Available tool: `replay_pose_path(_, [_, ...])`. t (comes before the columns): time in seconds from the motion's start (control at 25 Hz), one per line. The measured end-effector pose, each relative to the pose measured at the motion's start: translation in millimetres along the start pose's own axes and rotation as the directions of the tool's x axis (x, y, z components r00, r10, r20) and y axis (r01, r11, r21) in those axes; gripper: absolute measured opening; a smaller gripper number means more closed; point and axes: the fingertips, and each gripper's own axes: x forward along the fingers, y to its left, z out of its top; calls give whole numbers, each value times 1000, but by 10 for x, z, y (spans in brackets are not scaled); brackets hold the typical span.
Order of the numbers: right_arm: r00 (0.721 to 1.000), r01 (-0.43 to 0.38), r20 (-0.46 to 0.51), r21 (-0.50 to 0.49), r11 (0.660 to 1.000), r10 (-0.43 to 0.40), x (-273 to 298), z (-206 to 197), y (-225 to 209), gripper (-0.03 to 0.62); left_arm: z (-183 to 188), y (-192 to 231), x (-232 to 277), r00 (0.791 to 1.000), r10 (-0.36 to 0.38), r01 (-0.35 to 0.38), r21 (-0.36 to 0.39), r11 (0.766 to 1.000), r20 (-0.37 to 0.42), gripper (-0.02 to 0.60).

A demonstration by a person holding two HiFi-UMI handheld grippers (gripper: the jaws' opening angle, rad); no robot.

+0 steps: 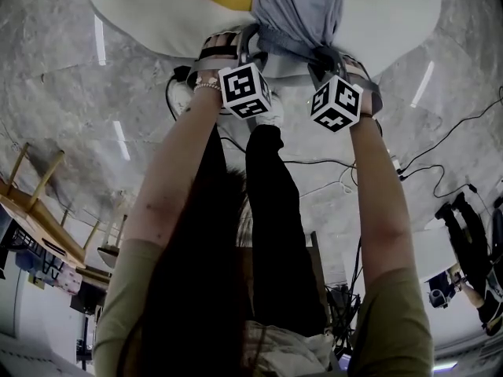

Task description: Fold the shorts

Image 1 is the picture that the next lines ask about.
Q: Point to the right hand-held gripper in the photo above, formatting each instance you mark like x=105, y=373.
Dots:
x=338, y=104

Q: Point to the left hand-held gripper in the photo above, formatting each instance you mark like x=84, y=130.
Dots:
x=243, y=92

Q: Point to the grey-blue shorts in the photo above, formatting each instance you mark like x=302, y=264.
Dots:
x=298, y=6

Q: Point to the person's right forearm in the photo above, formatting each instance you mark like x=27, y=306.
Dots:
x=377, y=210

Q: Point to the person's left forearm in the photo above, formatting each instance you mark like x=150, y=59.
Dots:
x=173, y=179

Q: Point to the person's right hand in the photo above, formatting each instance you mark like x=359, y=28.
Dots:
x=355, y=67

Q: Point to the person's left hand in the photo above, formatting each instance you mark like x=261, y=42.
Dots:
x=220, y=45

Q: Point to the person's white shoe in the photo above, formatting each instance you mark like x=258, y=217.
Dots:
x=182, y=98
x=275, y=112

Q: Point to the white power strip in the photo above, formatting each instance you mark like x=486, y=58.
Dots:
x=399, y=169

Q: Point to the person's black trousers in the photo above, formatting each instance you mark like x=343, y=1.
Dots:
x=271, y=210

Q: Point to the wooden stool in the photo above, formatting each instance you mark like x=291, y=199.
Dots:
x=110, y=246

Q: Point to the wooden table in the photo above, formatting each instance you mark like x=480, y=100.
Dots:
x=43, y=218

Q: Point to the beige crumpled garment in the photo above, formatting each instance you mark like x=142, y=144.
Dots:
x=283, y=352

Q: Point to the person's olive shirt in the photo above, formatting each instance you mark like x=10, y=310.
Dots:
x=118, y=308

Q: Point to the black plastic crate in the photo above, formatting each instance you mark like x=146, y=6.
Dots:
x=23, y=249

